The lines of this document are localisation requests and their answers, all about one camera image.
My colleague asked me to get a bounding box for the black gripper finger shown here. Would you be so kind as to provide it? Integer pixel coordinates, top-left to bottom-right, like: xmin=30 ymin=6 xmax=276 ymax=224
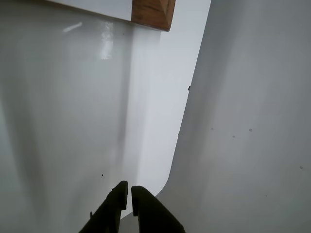
xmin=79 ymin=181 xmax=129 ymax=233
xmin=131 ymin=186 xmax=186 ymax=233

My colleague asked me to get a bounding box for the white letter label strip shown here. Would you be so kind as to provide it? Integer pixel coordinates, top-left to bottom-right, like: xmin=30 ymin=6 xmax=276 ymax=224
xmin=45 ymin=0 xmax=134 ymax=24

